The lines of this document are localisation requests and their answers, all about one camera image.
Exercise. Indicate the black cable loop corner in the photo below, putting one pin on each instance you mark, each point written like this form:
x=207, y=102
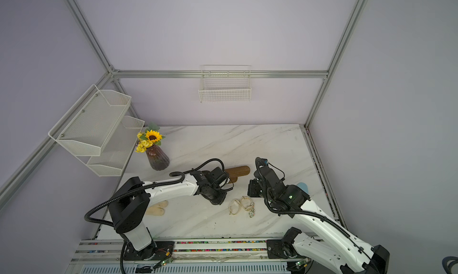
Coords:
x=448, y=263

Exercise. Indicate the light blue small object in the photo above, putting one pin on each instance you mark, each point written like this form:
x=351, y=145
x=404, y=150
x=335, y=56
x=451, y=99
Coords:
x=303, y=187

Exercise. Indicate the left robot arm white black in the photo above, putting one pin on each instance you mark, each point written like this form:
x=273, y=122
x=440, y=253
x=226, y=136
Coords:
x=125, y=210

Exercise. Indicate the lower white mesh shelf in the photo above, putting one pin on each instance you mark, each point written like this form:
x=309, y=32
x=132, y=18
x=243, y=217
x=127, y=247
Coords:
x=115, y=156

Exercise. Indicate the aluminium rail frame front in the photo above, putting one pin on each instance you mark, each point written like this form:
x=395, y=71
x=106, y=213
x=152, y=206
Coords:
x=240, y=256

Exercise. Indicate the beige band watch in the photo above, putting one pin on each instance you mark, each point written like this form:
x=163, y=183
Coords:
x=234, y=207

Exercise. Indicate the white wire wall basket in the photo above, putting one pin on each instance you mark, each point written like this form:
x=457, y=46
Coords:
x=225, y=83

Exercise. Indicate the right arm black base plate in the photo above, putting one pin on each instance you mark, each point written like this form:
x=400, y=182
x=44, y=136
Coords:
x=280, y=248

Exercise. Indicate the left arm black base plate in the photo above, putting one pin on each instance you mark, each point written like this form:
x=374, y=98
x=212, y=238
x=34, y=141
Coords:
x=155, y=252

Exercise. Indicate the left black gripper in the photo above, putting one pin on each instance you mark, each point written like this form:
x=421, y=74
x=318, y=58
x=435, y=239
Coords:
x=219, y=200

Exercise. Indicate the beige work glove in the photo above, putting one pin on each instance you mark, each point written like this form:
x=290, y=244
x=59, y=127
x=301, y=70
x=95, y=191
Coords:
x=157, y=209

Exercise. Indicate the sunflower bouquet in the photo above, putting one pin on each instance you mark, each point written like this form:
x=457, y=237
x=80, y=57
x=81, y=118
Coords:
x=149, y=138

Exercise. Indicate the wooden watch stand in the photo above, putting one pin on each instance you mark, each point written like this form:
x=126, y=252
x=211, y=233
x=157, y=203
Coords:
x=235, y=172

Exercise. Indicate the white mesh shelf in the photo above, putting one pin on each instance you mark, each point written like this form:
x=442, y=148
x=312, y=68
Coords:
x=115, y=156
x=86, y=129

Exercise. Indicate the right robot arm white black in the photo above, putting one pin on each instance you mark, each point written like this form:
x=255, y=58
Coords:
x=337, y=249

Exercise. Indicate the upper white mesh shelf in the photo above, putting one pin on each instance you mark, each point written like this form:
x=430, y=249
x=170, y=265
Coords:
x=86, y=129

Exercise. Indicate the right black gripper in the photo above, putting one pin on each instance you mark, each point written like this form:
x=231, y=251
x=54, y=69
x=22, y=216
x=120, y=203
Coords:
x=253, y=191

